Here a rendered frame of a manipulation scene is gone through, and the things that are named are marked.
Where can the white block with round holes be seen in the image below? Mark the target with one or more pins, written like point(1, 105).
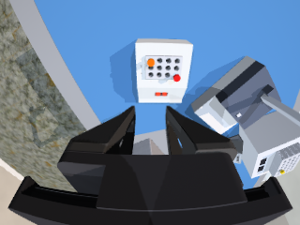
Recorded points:
point(156, 84)

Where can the orange-capped sample tube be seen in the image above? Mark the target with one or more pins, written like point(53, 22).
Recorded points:
point(150, 62)

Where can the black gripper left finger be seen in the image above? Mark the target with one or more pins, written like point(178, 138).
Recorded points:
point(107, 136)

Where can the red tube cap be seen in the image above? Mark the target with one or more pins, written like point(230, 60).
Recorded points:
point(176, 77)

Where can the blue bench mat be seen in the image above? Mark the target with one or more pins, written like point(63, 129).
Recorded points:
point(96, 39)

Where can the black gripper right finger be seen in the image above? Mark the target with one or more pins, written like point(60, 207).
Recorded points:
point(194, 137)

